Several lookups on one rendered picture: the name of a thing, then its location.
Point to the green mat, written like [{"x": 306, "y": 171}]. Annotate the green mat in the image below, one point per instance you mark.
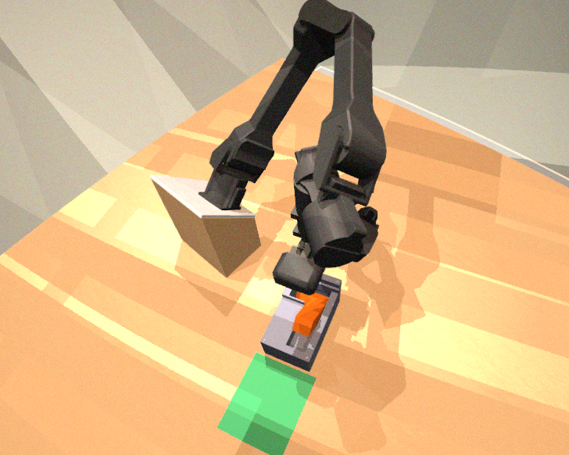
[{"x": 269, "y": 400}]

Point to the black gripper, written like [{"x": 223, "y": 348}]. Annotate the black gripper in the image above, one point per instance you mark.
[{"x": 296, "y": 269}]

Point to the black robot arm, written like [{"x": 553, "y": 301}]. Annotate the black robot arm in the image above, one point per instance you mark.
[{"x": 351, "y": 138}]

